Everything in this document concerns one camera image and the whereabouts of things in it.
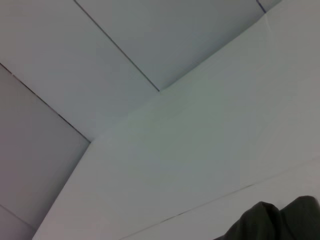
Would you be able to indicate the dark green t-shirt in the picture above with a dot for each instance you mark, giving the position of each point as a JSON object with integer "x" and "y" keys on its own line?
{"x": 275, "y": 222}

